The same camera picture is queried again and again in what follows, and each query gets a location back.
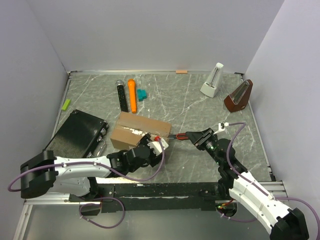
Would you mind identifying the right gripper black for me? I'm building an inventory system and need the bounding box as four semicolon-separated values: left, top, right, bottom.
184;128;222;166

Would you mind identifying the brown cardboard express box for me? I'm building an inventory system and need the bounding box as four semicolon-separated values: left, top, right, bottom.
110;111;172;150

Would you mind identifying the red black utility knife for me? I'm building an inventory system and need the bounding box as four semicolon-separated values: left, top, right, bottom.
168;133;189;141

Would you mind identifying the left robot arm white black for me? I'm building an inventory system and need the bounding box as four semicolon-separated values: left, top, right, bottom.
20;134;168;201

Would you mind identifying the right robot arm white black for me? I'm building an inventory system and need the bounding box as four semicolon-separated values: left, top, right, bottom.
185;128;310;240

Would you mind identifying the brown wooden metronome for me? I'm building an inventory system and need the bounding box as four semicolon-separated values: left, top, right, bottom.
224;79;253;113

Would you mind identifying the teal plastic block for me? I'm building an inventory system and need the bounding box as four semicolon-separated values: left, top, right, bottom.
137;89;147;102

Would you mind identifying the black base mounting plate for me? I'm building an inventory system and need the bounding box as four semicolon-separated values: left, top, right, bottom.
69;182;231;213

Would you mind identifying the white metronome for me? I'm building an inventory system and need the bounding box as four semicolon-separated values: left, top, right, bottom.
200;62;224;98

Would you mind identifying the black speaker case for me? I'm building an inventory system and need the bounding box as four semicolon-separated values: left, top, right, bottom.
44;109;109;159

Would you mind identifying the black microphone silver head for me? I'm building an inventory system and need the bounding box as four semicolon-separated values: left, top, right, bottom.
115;79;129;113

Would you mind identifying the orange tape piece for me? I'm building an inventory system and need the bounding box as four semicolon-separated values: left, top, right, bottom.
175;70;188;74

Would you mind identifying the green plastic block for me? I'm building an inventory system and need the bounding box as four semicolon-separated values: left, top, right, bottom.
61;99;71;111

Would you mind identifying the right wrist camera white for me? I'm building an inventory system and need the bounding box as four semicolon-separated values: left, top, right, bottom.
213;122;229;135

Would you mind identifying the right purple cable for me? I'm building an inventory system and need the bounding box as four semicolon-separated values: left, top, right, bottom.
219;121;315;223

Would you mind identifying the purple cable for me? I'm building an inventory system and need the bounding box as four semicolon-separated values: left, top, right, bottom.
219;121;315;223
7;139;166;228

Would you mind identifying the aluminium rail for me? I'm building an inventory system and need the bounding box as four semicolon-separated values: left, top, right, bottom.
259;181;288;198

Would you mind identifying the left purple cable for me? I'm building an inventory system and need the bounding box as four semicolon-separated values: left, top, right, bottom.
7;139;166;228

